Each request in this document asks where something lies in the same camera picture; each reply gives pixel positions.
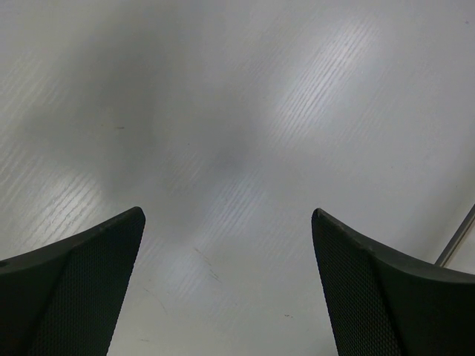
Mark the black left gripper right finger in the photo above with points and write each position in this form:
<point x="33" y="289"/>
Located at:
<point x="384" y="302"/>

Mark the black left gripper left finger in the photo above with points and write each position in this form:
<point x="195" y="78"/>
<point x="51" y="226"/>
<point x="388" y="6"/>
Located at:
<point x="65" y="298"/>

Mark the aluminium table edge rail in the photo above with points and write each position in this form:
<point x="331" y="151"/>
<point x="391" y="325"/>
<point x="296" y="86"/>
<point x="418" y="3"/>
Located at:
<point x="456" y="239"/>

